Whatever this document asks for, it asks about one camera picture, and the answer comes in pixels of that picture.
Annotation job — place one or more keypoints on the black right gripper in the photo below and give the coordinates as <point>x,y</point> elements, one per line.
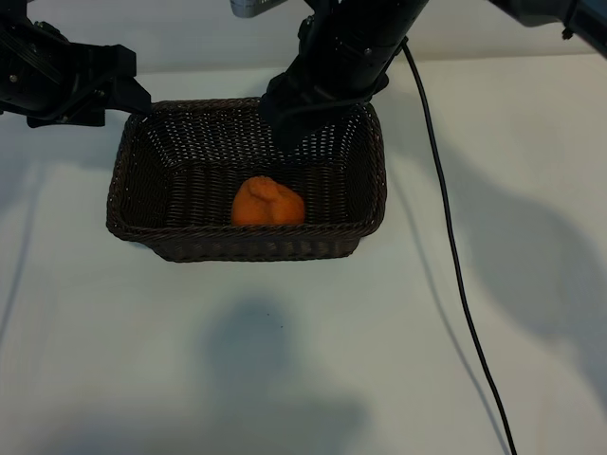
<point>351,47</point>

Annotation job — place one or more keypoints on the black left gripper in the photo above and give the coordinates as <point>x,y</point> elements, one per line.
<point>42,80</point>

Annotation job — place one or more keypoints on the orange fruit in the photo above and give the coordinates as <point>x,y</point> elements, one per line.
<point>265,204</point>

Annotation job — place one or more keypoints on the dark brown wicker basket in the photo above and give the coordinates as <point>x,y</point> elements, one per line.
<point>166,199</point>

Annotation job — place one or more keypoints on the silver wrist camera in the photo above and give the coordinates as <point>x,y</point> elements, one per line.
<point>246,7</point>

